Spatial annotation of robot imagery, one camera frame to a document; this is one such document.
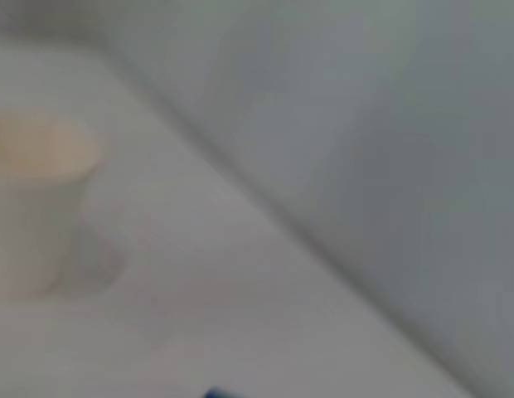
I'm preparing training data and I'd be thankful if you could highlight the white paper cup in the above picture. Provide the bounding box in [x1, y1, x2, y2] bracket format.
[0, 110, 105, 300]

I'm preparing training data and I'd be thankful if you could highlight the blue rag with black trim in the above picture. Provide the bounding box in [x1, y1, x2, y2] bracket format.
[201, 385, 244, 398]

